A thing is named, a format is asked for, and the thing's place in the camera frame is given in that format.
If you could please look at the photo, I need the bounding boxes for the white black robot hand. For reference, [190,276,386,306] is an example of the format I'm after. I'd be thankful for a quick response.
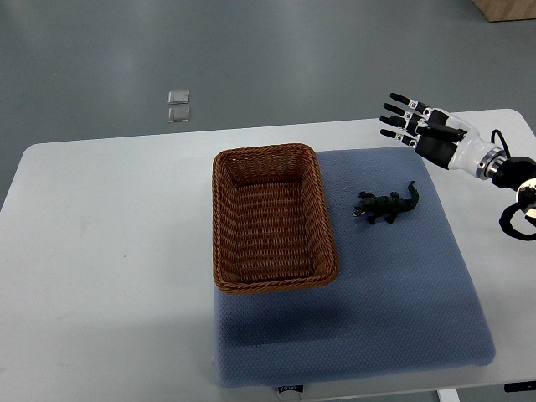
[380,93,507,180]

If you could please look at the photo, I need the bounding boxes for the dark toy crocodile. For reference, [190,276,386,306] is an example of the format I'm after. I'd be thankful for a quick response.
[353,181,420,224]

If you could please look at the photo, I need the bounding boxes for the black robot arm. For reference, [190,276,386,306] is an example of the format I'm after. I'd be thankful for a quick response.
[492,157,535,241]

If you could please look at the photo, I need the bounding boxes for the brown wicker basket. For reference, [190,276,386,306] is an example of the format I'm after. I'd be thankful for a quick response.
[212,143,339,294]

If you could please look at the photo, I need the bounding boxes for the blue grey foam mat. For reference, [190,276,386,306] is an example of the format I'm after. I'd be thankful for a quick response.
[214,147,495,388]

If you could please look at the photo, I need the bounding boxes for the white table leg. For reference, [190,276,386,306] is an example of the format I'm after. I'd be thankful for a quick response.
[437,389,461,402]

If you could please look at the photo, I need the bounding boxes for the upper metal floor plate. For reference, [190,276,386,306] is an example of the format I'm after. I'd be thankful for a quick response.
[167,90,190,105]

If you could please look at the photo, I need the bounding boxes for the black table control panel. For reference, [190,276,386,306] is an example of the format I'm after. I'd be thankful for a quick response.
[503,380,536,393]

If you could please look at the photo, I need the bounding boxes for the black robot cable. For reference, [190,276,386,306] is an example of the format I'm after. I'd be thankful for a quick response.
[490,128,513,159]

